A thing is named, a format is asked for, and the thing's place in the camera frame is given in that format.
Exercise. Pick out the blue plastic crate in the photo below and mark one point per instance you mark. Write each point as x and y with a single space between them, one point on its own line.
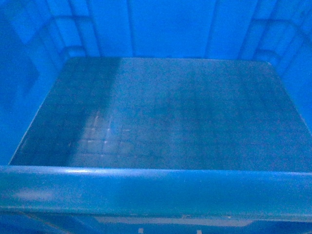
155 116

